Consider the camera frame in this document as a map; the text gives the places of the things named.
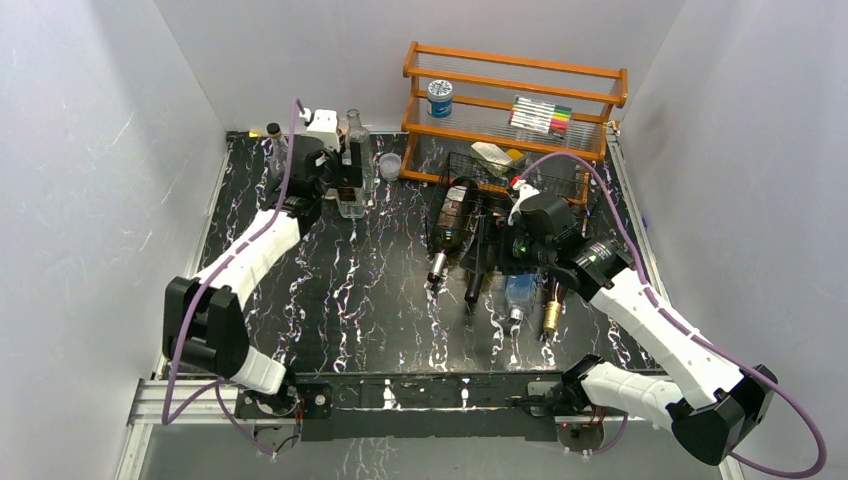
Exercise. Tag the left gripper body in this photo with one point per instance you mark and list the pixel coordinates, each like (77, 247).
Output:
(334, 172)

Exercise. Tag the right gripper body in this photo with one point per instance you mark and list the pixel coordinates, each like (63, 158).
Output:
(521, 254)

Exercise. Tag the small clear bottle dark cap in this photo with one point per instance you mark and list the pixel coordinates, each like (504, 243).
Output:
(277, 149)

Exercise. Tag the tall clear glass bottle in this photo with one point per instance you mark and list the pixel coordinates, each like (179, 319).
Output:
(360, 146)

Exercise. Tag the square clear whisky bottle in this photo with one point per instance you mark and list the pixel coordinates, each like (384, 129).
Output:
(350, 202)

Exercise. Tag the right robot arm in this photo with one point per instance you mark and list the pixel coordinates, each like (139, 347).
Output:
(707, 403)

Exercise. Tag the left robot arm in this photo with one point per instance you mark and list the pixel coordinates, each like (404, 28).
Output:
(204, 324)

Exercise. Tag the blue glass bottle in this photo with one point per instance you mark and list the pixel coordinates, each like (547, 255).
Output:
(520, 295)

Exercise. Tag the dark green wine bottle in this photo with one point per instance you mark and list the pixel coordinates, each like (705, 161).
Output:
(475, 279)

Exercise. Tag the green wine bottle silver capsule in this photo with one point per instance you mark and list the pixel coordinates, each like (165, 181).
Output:
(450, 226)

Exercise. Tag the small clear plastic cup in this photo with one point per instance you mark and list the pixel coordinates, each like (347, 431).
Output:
(389, 165)

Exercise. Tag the cream cardboard box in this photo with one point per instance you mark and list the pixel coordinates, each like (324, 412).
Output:
(491, 157)

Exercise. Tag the orange wooden shelf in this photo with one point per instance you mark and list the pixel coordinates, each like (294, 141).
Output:
(484, 88)

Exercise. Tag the pack of coloured markers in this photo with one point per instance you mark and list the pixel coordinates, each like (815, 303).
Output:
(540, 116)

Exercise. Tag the blue lidded jar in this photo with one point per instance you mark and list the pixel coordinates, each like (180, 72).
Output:
(440, 98)

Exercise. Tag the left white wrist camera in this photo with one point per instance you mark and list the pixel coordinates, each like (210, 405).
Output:
(322, 125)

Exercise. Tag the black wire wine rack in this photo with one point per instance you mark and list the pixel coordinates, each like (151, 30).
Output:
(457, 165)

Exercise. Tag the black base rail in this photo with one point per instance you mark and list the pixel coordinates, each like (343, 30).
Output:
(406, 405)

